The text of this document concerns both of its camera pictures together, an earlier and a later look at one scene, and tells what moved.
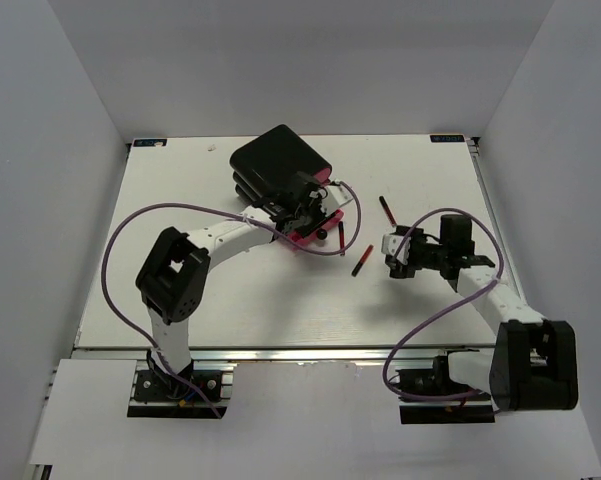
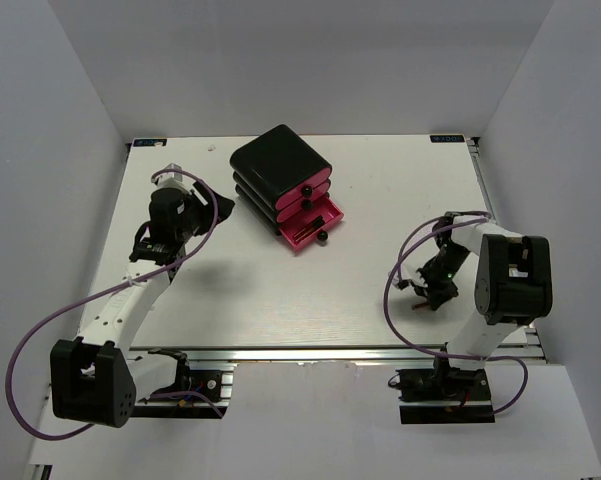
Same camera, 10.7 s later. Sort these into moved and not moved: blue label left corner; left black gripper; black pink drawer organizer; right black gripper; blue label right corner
Moved: right black gripper; left black gripper
Not moved: black pink drawer organizer; blue label left corner; blue label right corner
